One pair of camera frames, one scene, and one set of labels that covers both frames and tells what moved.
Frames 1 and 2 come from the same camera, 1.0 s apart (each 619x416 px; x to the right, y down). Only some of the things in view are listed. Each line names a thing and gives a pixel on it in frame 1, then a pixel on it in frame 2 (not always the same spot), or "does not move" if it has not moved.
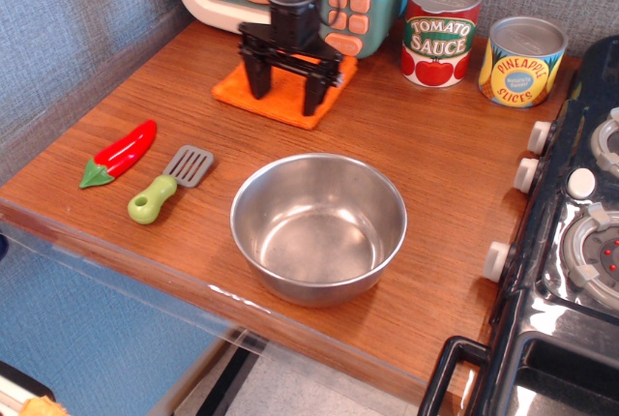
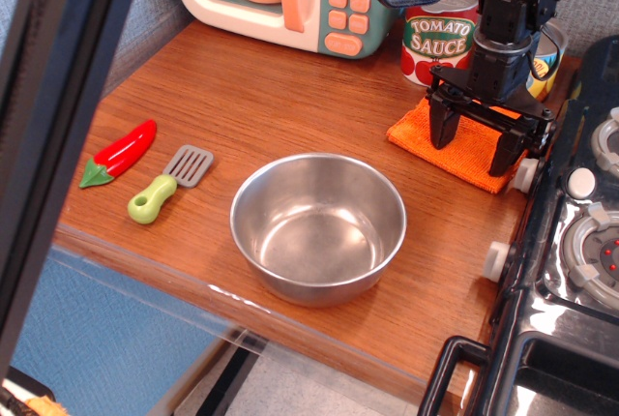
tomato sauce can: x=439 y=30 does not move
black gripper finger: x=259 y=73 to x=443 y=122
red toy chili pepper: x=120 y=155 does not move
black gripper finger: x=316 y=89 to x=509 y=150
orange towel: x=286 y=98 to x=469 y=156
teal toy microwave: x=367 y=0 does not move
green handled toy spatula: x=188 y=166 does not move
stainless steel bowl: x=318 y=229 does not move
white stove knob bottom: x=495 y=261 does not move
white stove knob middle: x=525 y=174 does not move
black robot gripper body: x=292 y=39 to x=494 y=85
